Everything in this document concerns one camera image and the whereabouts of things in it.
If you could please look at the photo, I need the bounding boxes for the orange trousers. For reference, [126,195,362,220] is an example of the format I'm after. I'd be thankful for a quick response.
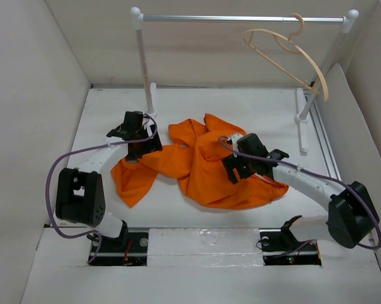
[111,113,289,210]

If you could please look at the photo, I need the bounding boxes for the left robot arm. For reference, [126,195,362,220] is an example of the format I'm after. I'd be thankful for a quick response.
[55,111,162,251]

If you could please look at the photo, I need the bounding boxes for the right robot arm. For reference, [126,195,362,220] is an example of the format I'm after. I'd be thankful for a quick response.
[218,133,381,250]

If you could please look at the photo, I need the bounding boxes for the beige plastic hanger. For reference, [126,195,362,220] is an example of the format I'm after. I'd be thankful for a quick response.
[240,13,329,101]

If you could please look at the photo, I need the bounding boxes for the white clothes rack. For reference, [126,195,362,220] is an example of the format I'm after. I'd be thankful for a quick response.
[130,7,359,155]

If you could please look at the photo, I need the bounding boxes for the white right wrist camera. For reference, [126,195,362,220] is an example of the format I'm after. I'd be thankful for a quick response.
[226,133,243,150]

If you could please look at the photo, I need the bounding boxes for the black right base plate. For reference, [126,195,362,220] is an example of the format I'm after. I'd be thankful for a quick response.
[255,215,322,266]

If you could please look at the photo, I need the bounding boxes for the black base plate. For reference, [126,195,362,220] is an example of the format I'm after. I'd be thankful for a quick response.
[255,215,322,266]
[88,229,149,267]

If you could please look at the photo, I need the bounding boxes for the aluminium rail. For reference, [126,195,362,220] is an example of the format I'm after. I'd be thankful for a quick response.
[310,99,340,180]

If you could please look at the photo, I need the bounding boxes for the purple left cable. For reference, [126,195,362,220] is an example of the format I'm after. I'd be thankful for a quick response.
[45,112,158,263]

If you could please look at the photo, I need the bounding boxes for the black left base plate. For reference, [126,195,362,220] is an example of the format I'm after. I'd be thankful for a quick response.
[88,229,149,267]

